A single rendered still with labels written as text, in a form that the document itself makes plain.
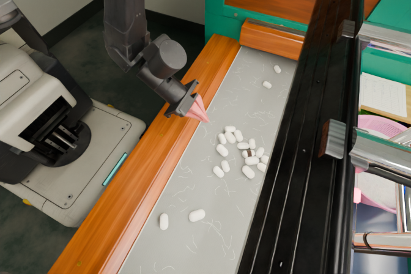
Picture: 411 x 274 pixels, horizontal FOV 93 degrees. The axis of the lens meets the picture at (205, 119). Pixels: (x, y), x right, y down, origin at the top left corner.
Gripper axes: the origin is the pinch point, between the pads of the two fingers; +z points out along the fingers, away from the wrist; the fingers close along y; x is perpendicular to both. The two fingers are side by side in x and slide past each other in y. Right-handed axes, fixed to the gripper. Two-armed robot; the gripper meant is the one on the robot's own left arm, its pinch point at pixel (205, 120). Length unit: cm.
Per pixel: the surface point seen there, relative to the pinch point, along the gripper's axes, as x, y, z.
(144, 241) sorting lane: 6.0, -30.0, 4.0
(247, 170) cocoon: -5.5, -6.3, 14.5
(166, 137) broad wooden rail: 9.3, -6.9, -3.2
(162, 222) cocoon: 3.3, -25.1, 4.3
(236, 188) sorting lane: -3.4, -10.9, 15.0
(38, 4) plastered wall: 164, 72, -112
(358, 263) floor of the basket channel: -20.0, -13.4, 43.8
